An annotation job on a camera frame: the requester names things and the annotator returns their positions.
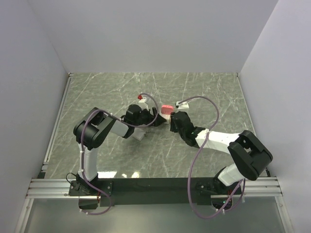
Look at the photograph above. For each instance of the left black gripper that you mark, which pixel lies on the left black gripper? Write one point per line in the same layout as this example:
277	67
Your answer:
151	117

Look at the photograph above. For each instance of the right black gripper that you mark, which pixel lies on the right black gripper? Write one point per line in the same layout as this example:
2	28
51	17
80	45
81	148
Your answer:
173	128

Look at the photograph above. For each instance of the white socket cube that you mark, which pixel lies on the white socket cube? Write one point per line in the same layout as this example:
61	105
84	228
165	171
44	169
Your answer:
167	117

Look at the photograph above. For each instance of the pink plug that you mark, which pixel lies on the pink plug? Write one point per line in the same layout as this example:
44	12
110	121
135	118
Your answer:
166	110

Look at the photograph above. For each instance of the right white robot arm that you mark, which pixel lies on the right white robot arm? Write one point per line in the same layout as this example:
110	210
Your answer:
250	156

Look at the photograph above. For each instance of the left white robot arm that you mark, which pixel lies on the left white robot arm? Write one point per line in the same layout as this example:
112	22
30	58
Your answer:
93	129

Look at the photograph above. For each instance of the grey cube adapter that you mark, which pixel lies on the grey cube adapter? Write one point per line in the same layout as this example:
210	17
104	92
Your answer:
138	134

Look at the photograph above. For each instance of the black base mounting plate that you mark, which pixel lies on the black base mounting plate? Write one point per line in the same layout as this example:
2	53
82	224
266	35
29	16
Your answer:
132	191

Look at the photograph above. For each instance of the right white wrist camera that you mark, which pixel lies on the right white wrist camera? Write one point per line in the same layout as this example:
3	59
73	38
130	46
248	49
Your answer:
182	106

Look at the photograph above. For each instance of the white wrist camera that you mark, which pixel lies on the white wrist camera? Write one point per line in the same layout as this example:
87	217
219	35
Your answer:
142	103
182	106

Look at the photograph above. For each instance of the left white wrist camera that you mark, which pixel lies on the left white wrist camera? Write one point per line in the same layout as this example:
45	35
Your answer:
142	103

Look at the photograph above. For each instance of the aluminium rail frame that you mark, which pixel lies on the aluminium rail frame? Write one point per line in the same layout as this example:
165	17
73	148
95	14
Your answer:
217	100

